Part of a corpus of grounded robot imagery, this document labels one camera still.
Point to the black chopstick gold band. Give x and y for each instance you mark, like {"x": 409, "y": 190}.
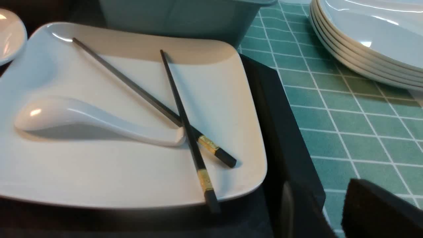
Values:
{"x": 219, "y": 153}
{"x": 202, "y": 173}

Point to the stack of white plates right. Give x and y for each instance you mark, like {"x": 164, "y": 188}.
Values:
{"x": 378, "y": 39}

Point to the large white square plate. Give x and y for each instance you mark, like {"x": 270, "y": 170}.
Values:
{"x": 83, "y": 166}

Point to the small white bowl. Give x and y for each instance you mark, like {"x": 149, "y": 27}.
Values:
{"x": 13, "y": 36}

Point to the white ceramic soup spoon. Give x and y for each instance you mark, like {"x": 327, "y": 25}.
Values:
{"x": 56, "y": 111}

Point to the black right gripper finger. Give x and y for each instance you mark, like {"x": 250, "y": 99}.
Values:
{"x": 369, "y": 211}

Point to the black plastic serving tray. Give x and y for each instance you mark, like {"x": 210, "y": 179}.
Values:
{"x": 288, "y": 204}

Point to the teal checkered tablecloth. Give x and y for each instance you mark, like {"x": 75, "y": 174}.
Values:
{"x": 352, "y": 127}

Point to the blue-grey plastic chopstick bin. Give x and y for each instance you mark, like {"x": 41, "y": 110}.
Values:
{"x": 222, "y": 20}

